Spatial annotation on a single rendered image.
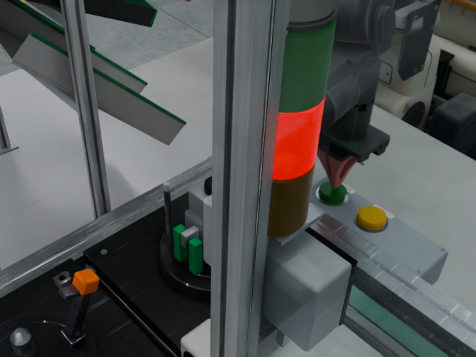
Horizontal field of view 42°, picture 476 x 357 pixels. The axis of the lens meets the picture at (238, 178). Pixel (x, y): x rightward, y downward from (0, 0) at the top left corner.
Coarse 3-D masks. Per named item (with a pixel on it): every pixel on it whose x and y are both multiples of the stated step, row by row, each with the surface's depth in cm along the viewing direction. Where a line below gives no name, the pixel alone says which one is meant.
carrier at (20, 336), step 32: (32, 288) 75; (0, 320) 71; (32, 320) 69; (64, 320) 69; (96, 320) 72; (128, 320) 72; (0, 352) 66; (32, 352) 62; (64, 352) 66; (96, 352) 66; (128, 352) 69; (160, 352) 69
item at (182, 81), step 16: (192, 48) 143; (208, 48) 143; (144, 64) 137; (160, 64) 137; (176, 64) 137; (192, 64) 137; (208, 64) 137; (144, 80) 132; (160, 80) 132; (176, 80) 132; (192, 80) 132; (208, 80) 133; (160, 96) 127; (176, 96) 127; (192, 96) 128; (208, 96) 128; (176, 112) 123; (192, 112) 123; (208, 112) 124; (208, 128) 119
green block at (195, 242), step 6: (192, 240) 72; (198, 240) 72; (192, 246) 72; (198, 246) 72; (192, 252) 72; (198, 252) 72; (192, 258) 73; (198, 258) 73; (192, 264) 74; (198, 264) 74; (192, 270) 74; (198, 270) 74
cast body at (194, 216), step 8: (200, 184) 73; (208, 184) 71; (192, 192) 72; (200, 192) 72; (208, 192) 71; (192, 200) 72; (200, 200) 71; (192, 208) 73; (200, 208) 71; (192, 216) 73; (200, 216) 72; (192, 224) 73; (200, 224) 72; (184, 232) 72; (192, 232) 72; (200, 232) 73; (184, 240) 72; (200, 240) 74
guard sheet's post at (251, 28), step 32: (224, 0) 31; (256, 0) 30; (224, 32) 32; (256, 32) 31; (224, 64) 33; (256, 64) 32; (224, 96) 35; (256, 96) 33; (224, 128) 36; (256, 128) 35; (224, 160) 37; (256, 160) 37; (224, 192) 39; (256, 192) 38; (224, 224) 41; (224, 256) 43; (224, 288) 46; (224, 320) 49; (224, 352) 51
